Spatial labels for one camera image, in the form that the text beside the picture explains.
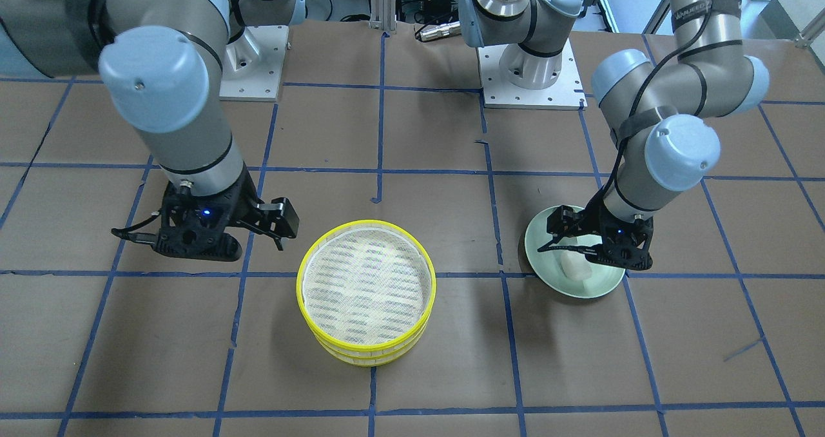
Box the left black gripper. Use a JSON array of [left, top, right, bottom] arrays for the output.
[[538, 196, 654, 271]]

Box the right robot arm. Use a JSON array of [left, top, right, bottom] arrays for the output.
[[2, 0, 306, 262]]

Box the light green plate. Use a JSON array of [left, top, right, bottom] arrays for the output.
[[524, 206, 626, 298]]

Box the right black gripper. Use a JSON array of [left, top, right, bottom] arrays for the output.
[[111, 170, 300, 262]]

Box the silver cylindrical connector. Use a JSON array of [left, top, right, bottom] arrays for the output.
[[414, 22, 461, 43]]

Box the white steamed bun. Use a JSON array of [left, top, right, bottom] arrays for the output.
[[559, 250, 592, 282]]

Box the black power adapter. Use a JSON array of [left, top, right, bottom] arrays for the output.
[[421, 0, 452, 22]]

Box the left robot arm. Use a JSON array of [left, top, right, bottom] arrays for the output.
[[458, 0, 770, 271]]

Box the aluminium frame post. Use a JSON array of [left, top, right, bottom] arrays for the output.
[[368, 0, 397, 35]]

